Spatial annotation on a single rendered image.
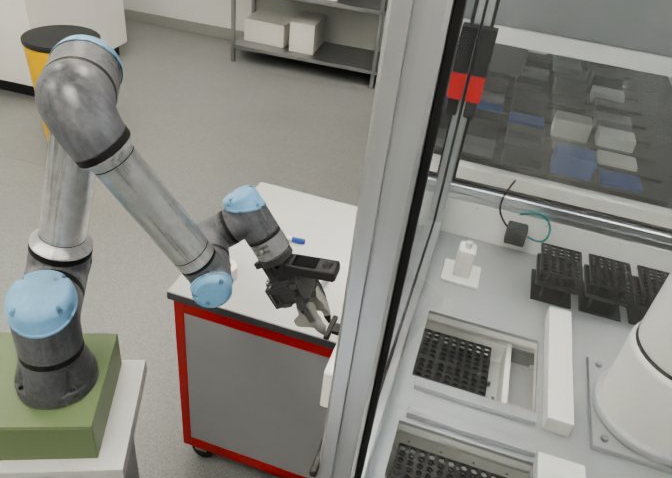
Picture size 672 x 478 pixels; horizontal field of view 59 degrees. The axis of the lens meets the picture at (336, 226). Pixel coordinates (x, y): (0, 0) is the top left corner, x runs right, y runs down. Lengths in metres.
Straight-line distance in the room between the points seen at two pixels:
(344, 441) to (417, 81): 0.40
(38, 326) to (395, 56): 0.89
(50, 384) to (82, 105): 0.55
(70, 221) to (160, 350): 1.40
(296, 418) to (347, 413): 1.17
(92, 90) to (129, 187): 0.16
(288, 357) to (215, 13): 4.53
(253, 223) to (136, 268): 1.78
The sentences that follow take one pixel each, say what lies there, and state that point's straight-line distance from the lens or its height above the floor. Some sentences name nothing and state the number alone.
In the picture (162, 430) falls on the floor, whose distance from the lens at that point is 2.29.
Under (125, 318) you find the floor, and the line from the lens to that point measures 2.69.
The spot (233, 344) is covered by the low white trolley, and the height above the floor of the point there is 0.62.
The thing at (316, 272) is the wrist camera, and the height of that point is 1.07.
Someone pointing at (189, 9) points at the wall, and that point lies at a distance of 5.93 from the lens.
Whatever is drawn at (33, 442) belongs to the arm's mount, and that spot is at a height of 0.82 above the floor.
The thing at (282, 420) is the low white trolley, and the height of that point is 0.37.
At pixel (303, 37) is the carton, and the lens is 5.11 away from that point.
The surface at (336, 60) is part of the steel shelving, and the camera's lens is 5.07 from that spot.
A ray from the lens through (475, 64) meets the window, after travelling 0.42.
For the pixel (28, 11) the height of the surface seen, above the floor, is 0.60.
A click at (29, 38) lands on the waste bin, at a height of 0.65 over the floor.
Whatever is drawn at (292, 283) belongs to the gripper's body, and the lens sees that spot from 1.25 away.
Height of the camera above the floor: 1.84
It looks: 35 degrees down
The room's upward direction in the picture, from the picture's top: 7 degrees clockwise
